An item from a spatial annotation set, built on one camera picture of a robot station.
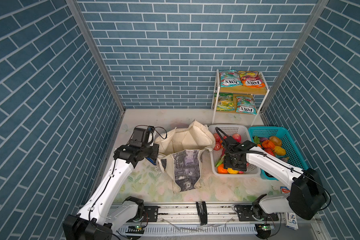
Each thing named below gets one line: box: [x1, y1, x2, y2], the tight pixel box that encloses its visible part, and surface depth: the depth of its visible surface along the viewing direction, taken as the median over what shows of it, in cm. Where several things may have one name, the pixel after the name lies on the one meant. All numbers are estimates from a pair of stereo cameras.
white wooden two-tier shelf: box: [211, 69, 270, 126], surface depth 94 cm
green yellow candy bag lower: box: [214, 93, 235, 112], surface depth 101 cm
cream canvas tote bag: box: [154, 120, 216, 193], surface depth 80 cm
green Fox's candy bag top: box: [219, 69, 243, 88], surface depth 90 cm
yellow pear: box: [227, 167, 239, 174], surface depth 81 cm
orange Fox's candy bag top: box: [238, 71, 266, 89], surface depth 90 cm
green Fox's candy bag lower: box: [236, 96, 258, 115], surface depth 101 cm
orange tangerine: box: [217, 163, 229, 174], surface depth 85 cm
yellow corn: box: [274, 145, 286, 156], surface depth 95 cm
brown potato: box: [269, 136, 282, 147], surface depth 98 cm
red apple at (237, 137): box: [232, 133, 242, 144], surface depth 101 cm
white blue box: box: [285, 212, 299, 230], surface depth 72 cm
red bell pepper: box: [264, 147, 276, 157], surface depth 92 cm
